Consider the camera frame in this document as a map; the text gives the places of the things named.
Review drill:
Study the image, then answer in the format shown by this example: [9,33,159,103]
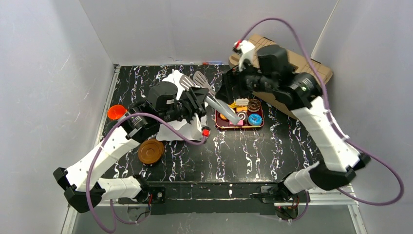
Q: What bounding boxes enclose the red blue screwdriver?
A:
[202,61,223,65]

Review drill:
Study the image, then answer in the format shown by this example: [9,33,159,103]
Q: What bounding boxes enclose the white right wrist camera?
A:
[233,40,255,72]

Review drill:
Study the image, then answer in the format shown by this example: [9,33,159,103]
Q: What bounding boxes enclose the pink rectangular cake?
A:
[229,119,244,127]

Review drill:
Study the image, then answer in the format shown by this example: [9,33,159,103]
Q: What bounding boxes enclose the brown round wooden lid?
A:
[138,139,165,164]

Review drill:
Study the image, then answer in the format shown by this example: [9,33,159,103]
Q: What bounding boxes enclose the red dessert tray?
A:
[215,98,264,130]

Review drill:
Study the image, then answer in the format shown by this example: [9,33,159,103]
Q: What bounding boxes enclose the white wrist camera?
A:
[190,114,207,141]
[233,40,255,72]

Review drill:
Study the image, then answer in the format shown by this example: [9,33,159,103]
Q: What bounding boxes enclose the blue sprinkled donut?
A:
[248,114,263,126]

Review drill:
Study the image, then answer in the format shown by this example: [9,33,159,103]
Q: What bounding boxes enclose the chocolate sprinkled donut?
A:
[247,99,262,113]

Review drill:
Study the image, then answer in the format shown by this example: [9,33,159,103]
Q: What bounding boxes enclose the chocolate swirl roll cake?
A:
[237,111,248,121]

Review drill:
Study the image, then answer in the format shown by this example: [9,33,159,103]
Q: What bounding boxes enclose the tan plastic toolbox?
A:
[228,34,333,119]

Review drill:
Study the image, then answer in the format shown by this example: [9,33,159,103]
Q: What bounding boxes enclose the orange plastic cup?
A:
[107,104,127,120]

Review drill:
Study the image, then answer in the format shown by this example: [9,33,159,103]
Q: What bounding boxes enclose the white three-tier cake stand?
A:
[156,69,191,141]

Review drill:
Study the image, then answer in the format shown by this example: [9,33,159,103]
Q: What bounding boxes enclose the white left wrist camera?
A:
[190,114,207,141]

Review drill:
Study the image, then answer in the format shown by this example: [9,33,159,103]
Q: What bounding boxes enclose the white triangle cake slice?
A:
[235,98,249,107]

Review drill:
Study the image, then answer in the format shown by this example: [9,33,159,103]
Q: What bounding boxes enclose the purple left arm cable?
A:
[85,112,211,234]

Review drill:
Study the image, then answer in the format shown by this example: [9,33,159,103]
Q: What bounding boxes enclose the round sandwich biscuit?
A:
[219,113,228,122]

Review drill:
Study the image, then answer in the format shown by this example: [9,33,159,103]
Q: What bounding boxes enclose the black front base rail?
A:
[142,181,288,216]

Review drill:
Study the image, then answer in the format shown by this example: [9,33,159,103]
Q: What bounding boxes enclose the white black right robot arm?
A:
[216,40,370,195]

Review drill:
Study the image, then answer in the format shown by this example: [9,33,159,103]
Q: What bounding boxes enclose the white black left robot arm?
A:
[53,81,208,213]

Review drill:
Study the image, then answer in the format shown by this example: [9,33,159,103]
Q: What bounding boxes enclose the metal serving tongs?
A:
[179,71,241,124]

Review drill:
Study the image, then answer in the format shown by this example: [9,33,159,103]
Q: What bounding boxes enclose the yellow decorated cake slice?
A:
[228,102,236,109]

